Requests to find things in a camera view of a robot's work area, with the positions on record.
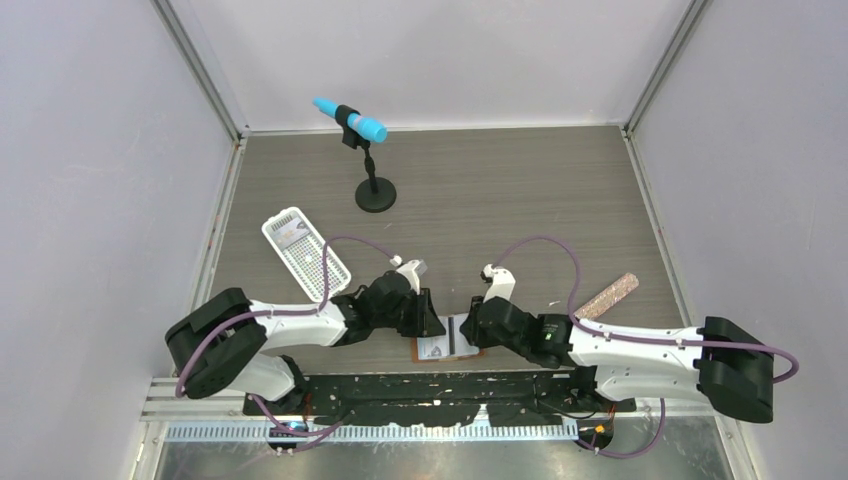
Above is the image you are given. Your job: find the purple cable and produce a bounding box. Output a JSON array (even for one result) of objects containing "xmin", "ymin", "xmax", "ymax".
[
  {"xmin": 493, "ymin": 236, "xmax": 800, "ymax": 460},
  {"xmin": 174, "ymin": 235, "xmax": 402, "ymax": 452}
]

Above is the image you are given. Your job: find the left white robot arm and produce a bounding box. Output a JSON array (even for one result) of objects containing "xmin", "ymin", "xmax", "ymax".
[{"xmin": 165, "ymin": 271, "xmax": 446, "ymax": 414}]

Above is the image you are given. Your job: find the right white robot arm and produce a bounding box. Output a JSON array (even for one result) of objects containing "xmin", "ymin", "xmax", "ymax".
[{"xmin": 460, "ymin": 297, "xmax": 774, "ymax": 424}]

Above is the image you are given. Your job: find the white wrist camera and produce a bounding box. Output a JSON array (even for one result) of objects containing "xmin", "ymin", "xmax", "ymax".
[
  {"xmin": 481, "ymin": 264, "xmax": 516, "ymax": 302},
  {"xmin": 389, "ymin": 255, "xmax": 427, "ymax": 294}
]

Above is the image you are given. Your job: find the card in basket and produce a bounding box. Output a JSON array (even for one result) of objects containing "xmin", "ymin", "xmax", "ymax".
[{"xmin": 271, "ymin": 219, "xmax": 310, "ymax": 251}]

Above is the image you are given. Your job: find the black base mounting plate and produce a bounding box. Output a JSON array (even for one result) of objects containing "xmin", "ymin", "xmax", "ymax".
[{"xmin": 265, "ymin": 369, "xmax": 635, "ymax": 427}]

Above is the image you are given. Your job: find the VIP card in holder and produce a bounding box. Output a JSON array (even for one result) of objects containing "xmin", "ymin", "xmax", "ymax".
[{"xmin": 416, "ymin": 337, "xmax": 450, "ymax": 361}]

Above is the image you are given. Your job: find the brown leather card holder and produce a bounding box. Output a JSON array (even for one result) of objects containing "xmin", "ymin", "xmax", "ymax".
[{"xmin": 412, "ymin": 313, "xmax": 484, "ymax": 363}]

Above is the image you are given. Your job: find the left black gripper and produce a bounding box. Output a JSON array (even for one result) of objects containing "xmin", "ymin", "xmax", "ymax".
[{"xmin": 372, "ymin": 287, "xmax": 446, "ymax": 338}]

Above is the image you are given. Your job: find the black microphone stand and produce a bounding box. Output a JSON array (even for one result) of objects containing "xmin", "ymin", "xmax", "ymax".
[{"xmin": 341, "ymin": 127, "xmax": 397, "ymax": 213}]

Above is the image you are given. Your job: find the blue toy microphone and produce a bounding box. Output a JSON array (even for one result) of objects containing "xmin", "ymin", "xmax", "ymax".
[{"xmin": 312, "ymin": 97, "xmax": 388, "ymax": 143}]

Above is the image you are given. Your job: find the pink glitter stick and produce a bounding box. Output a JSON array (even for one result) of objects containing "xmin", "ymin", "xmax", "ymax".
[{"xmin": 575, "ymin": 273, "xmax": 640, "ymax": 320}]

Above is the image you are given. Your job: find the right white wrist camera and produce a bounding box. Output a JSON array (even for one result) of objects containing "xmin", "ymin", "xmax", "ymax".
[{"xmin": 481, "ymin": 264, "xmax": 516, "ymax": 302}]

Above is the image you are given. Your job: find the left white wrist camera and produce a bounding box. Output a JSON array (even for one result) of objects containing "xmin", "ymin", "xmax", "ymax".
[{"xmin": 389, "ymin": 255, "xmax": 427, "ymax": 294}]

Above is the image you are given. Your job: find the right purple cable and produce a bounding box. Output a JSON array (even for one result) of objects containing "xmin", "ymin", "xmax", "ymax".
[{"xmin": 493, "ymin": 236, "xmax": 800, "ymax": 460}]

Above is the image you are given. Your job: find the silver striped credit card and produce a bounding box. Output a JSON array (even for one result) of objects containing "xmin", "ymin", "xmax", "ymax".
[{"xmin": 440, "ymin": 313, "xmax": 481, "ymax": 358}]

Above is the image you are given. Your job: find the white perforated plastic basket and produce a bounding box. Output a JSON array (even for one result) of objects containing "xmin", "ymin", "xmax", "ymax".
[{"xmin": 260, "ymin": 207, "xmax": 352, "ymax": 302}]

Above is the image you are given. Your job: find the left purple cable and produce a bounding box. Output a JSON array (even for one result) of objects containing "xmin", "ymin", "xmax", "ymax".
[{"xmin": 174, "ymin": 235, "xmax": 402, "ymax": 452}]

